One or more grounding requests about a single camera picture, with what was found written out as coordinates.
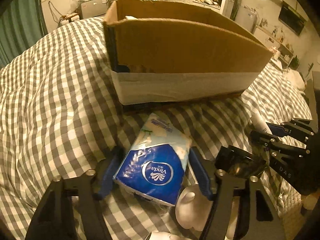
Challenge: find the white cream tube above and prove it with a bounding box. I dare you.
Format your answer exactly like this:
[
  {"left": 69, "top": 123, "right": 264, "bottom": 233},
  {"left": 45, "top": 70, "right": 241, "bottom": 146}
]
[{"left": 250, "top": 111, "right": 272, "bottom": 134}]

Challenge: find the white bear figurine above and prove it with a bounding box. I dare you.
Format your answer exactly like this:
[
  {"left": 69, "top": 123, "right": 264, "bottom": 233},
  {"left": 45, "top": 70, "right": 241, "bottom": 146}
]
[{"left": 175, "top": 184, "right": 213, "bottom": 231}]

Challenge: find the white tissue pack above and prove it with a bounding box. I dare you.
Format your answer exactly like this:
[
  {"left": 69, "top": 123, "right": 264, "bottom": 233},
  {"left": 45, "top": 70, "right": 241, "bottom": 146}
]
[{"left": 113, "top": 113, "right": 192, "bottom": 206}]

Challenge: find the grey checkered bed quilt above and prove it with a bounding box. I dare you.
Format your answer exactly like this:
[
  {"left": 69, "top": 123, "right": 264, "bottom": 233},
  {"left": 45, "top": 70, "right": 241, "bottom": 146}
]
[{"left": 1, "top": 17, "right": 311, "bottom": 239}]

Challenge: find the white washing machine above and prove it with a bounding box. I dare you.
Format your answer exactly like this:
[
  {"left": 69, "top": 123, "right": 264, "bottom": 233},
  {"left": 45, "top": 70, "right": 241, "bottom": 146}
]
[{"left": 235, "top": 5, "right": 258, "bottom": 34}]

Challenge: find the open cardboard box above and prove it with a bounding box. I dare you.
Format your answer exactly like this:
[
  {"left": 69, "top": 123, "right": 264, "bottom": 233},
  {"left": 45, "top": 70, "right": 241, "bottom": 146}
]
[{"left": 103, "top": 0, "right": 272, "bottom": 106}]

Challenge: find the green curtain left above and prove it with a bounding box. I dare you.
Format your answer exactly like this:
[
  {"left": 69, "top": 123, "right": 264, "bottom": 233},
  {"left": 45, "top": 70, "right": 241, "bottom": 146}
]
[{"left": 1, "top": 0, "right": 48, "bottom": 67}]

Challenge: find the grey mini fridge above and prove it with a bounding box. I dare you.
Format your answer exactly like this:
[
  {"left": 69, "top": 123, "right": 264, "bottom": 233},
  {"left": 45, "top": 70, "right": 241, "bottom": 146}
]
[{"left": 79, "top": 0, "right": 108, "bottom": 19}]

